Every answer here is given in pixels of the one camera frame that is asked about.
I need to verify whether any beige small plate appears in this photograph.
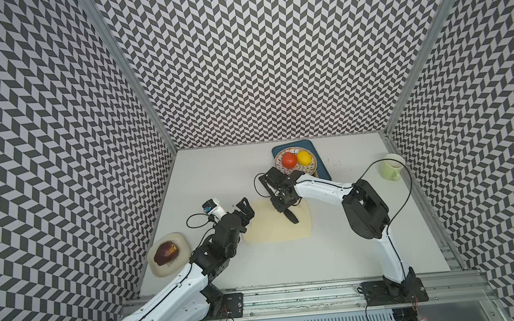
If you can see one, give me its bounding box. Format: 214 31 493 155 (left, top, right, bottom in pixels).
147 233 192 278

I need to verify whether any dark red fruit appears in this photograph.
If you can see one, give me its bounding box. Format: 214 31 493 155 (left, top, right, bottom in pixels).
153 241 180 266

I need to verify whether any patterned ceramic plate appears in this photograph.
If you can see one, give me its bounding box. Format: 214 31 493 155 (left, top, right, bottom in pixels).
274 150 313 175

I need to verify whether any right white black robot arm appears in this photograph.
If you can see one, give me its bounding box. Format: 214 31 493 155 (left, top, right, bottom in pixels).
258 167 415 285

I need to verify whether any light green mug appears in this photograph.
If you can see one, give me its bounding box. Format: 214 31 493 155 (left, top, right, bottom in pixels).
379 153 406 182

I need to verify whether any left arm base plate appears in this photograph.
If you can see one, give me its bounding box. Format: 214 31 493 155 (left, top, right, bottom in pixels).
205 292 244 321

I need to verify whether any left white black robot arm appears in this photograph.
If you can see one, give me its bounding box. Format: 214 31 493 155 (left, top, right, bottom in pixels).
108 198 255 321

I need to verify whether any red tomato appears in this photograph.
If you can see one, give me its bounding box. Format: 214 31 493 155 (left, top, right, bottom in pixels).
281 151 298 169

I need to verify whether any teal rectangular tray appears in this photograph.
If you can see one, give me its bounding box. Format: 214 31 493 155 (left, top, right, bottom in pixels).
271 139 331 180

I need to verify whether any cream cutting board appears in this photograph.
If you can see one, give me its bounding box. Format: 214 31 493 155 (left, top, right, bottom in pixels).
242 199 313 244

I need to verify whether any black cleaver knife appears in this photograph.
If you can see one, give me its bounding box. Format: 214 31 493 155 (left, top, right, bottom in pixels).
283 208 299 224

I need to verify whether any aluminium front rail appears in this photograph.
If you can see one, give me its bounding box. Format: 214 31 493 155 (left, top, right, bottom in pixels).
228 270 498 320

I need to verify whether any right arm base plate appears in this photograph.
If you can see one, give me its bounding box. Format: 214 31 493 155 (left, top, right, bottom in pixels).
357 277 430 307

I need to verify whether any yellow lemon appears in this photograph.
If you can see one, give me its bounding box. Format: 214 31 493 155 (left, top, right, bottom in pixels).
296 150 313 166

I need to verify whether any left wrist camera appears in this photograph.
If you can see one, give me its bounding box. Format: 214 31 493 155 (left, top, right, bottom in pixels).
202 198 227 223

